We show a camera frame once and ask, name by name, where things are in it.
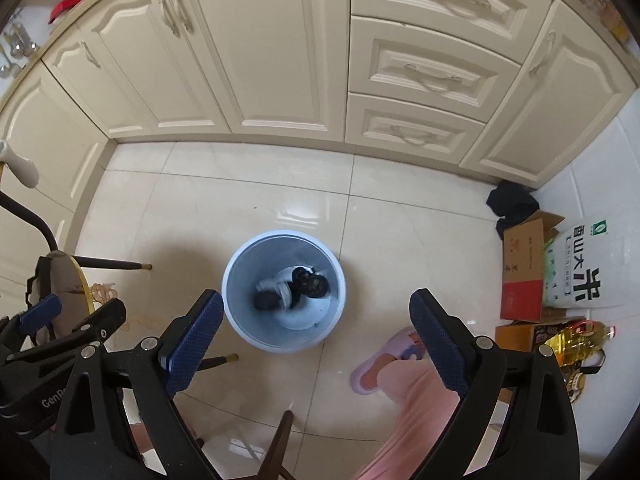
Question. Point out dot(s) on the white rice bag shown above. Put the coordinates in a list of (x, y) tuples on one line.
[(590, 270)]

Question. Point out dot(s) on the yellow cooking oil bottle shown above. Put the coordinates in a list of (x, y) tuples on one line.
[(575, 342)]

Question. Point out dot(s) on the red pot lid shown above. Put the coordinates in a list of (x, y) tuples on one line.
[(65, 5)]

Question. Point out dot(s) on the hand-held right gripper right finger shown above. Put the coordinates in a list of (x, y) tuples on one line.
[(440, 340)]

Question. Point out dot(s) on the hanging metal ladle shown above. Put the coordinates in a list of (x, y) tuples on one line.
[(19, 47), (4, 67)]

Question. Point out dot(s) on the white crumpled tissue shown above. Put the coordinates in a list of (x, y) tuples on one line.
[(280, 285)]

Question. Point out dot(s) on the orange seasoning packet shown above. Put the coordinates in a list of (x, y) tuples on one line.
[(619, 25)]

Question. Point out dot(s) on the black cloth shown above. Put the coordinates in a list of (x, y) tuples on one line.
[(512, 205)]

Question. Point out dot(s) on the person's right leg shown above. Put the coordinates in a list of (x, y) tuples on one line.
[(415, 425)]

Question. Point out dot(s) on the dark food scraps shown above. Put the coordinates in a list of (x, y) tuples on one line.
[(265, 301), (312, 284)]

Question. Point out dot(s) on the brown printed carton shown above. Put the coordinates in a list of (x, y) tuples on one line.
[(517, 336)]

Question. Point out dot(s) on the purple slipper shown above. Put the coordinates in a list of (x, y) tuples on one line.
[(370, 370)]

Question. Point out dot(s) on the cream cabinet door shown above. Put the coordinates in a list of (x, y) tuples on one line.
[(100, 90), (550, 110), (270, 50), (160, 70), (60, 125)]

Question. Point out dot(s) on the round dining table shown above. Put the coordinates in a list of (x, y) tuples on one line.
[(65, 285)]

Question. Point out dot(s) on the cream cabinet drawer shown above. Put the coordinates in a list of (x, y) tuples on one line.
[(390, 60), (375, 125), (400, 20)]

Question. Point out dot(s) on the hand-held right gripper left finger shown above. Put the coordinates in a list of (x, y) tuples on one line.
[(195, 340)]

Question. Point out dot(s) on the light blue waste bin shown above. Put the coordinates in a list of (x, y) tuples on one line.
[(240, 280)]

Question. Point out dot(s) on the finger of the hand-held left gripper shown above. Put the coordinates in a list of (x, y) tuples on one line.
[(95, 327), (42, 310)]

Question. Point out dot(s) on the black metal chair frame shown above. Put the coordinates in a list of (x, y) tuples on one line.
[(30, 220)]

